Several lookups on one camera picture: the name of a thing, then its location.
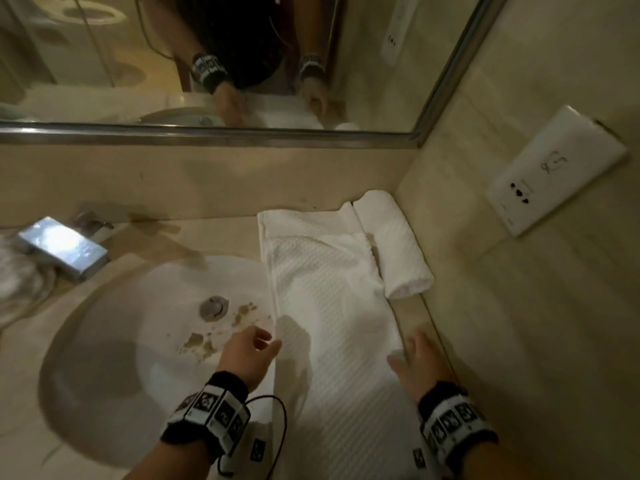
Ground black right wristband white tags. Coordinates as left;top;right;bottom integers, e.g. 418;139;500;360
417;380;499;475

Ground person's right hand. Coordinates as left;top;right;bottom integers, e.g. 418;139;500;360
387;330;459;403

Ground black wristband white tags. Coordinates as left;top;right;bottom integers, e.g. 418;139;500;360
417;380;499;475
159;370;251;463

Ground person's right forearm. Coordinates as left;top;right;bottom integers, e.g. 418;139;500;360
452;439;541;480

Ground metal framed wall mirror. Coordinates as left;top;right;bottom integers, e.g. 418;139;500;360
0;0;511;148

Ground chrome faucet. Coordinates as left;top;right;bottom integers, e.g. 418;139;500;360
17;209;116;281

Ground white wall socket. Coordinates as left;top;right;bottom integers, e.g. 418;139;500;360
485;104;629;238

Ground white waffle towel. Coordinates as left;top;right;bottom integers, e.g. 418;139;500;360
257;202;436;480
352;189;435;301
0;234;57;331

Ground white patterned sink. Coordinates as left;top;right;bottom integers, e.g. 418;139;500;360
37;254;281;468

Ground black left wristband white tags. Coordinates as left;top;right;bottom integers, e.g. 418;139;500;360
159;370;251;463

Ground person's left forearm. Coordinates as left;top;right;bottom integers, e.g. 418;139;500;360
122;439;216;480

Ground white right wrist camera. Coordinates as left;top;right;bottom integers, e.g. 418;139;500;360
412;444;437;480

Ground person's left hand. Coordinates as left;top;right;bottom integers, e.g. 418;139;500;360
215;325;283;393

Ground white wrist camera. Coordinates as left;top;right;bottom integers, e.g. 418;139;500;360
412;444;437;480
217;434;273;480

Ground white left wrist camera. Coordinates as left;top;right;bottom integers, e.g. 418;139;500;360
217;434;273;480

